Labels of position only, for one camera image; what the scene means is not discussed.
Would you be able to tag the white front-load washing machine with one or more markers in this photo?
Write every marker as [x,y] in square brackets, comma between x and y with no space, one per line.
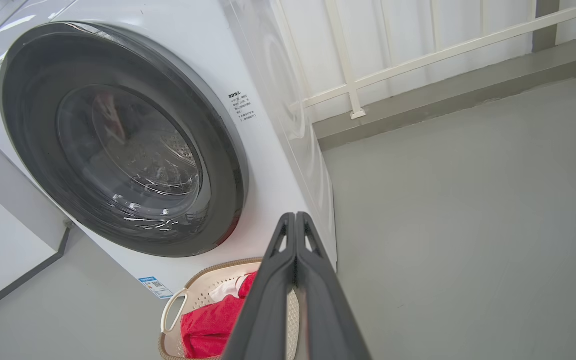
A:
[268,165]

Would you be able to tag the red and white garment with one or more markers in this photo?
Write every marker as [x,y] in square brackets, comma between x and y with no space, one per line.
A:
[213,320]

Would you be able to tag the black text notice sticker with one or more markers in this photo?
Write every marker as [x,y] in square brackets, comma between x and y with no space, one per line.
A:
[242,106]

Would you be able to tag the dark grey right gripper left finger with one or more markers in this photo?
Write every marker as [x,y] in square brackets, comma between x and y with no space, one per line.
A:
[268,310]

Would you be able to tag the cream laundry basket brown rim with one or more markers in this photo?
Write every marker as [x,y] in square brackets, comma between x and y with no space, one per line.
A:
[198,290]

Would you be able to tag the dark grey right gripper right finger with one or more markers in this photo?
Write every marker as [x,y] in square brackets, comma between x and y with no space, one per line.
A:
[323,310]

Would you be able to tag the dark grey glass washer door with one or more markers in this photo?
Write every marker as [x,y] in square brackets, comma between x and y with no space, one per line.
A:
[33,125]

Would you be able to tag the white metal railing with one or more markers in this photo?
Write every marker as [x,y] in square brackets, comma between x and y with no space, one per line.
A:
[348,75]

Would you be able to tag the blue energy label sticker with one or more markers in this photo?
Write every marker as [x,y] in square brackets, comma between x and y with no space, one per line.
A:
[156,287]

